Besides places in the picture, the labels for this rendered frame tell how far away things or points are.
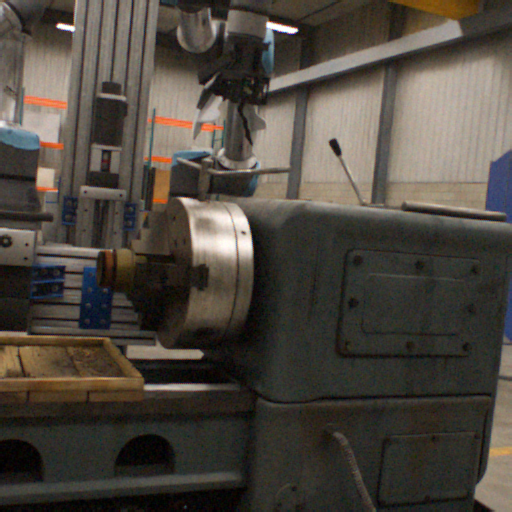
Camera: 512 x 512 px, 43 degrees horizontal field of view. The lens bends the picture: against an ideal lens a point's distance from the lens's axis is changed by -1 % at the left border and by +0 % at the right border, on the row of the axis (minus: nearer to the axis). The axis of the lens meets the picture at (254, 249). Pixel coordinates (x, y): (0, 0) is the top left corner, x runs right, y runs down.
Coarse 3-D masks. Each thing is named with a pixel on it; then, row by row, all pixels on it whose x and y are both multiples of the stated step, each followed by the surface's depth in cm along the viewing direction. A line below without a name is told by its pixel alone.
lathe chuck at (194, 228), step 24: (168, 216) 138; (192, 216) 126; (216, 216) 128; (192, 240) 122; (216, 240) 124; (192, 264) 121; (216, 264) 123; (192, 288) 121; (216, 288) 123; (168, 312) 133; (192, 312) 122; (216, 312) 124; (168, 336) 132; (192, 336) 126; (216, 336) 128
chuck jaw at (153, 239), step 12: (156, 216) 138; (144, 228) 136; (156, 228) 137; (132, 240) 133; (144, 240) 134; (156, 240) 135; (168, 240) 137; (144, 252) 133; (156, 252) 134; (168, 252) 135
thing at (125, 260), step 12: (108, 252) 128; (120, 252) 129; (132, 252) 129; (96, 264) 132; (108, 264) 126; (120, 264) 127; (132, 264) 128; (96, 276) 131; (108, 276) 127; (120, 276) 127; (132, 276) 128; (120, 288) 129; (132, 288) 129
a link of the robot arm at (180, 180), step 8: (176, 152) 195; (184, 152) 192; (192, 152) 192; (200, 152) 192; (208, 152) 195; (192, 160) 192; (200, 160) 193; (176, 168) 193; (184, 168) 192; (176, 176) 193; (184, 176) 192; (192, 176) 192; (176, 184) 193; (184, 184) 192; (192, 184) 192; (192, 192) 192; (208, 192) 196
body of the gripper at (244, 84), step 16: (240, 48) 122; (256, 48) 119; (240, 64) 121; (256, 64) 120; (224, 80) 122; (240, 80) 118; (256, 80) 121; (224, 96) 123; (240, 96) 121; (256, 96) 122
